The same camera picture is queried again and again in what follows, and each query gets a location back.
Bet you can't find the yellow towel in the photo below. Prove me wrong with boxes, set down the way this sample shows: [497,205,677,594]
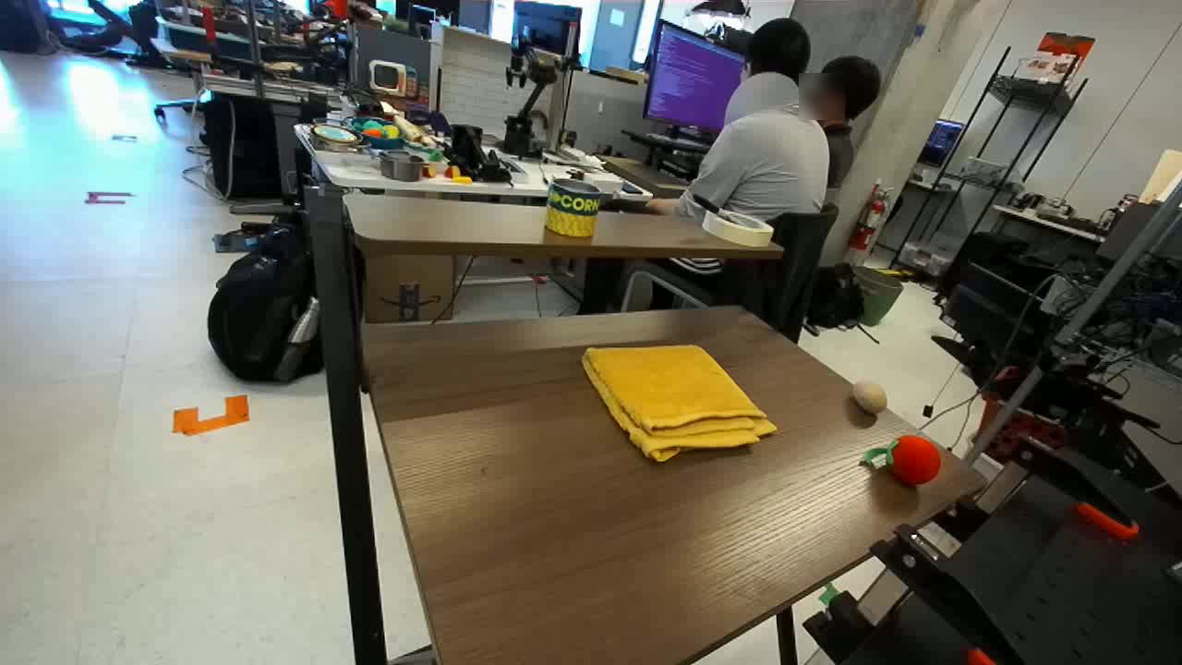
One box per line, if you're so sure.
[580,345,777,463]

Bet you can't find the beige potato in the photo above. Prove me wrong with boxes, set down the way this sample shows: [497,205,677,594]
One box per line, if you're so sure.
[851,380,888,415]

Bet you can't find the green yellow can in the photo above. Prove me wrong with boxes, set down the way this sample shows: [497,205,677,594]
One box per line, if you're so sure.
[547,180,604,239]

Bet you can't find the black office chair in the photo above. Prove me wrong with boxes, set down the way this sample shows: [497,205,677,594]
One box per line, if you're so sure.
[621,205,841,345]

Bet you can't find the person in grey sweater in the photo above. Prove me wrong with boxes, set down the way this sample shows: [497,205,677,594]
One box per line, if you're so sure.
[673,20,832,221]

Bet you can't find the computer monitor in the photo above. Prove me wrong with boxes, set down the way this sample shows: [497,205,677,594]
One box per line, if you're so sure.
[643,21,748,134]

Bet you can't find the red fire extinguisher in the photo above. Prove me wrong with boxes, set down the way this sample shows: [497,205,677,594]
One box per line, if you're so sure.
[851,180,892,264]

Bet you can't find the black backpack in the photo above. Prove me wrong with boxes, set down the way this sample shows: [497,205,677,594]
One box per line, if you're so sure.
[206,226,326,384]

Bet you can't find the red toy tomato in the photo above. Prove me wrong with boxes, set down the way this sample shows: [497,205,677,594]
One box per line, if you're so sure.
[861,431,942,487]

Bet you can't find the orange floor marker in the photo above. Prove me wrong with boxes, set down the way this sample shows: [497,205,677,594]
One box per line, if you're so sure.
[174,396,252,436]

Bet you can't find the black metal shelf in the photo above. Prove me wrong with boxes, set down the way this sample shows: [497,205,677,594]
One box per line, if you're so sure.
[882,52,1087,279]

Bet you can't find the black orange clamp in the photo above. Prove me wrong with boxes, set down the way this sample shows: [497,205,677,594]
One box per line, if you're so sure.
[1015,440,1142,542]

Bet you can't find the black table leg post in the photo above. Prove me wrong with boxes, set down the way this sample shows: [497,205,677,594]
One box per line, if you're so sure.
[303,180,390,665]

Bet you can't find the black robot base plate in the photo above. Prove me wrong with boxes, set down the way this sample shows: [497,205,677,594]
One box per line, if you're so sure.
[806,473,1182,665]

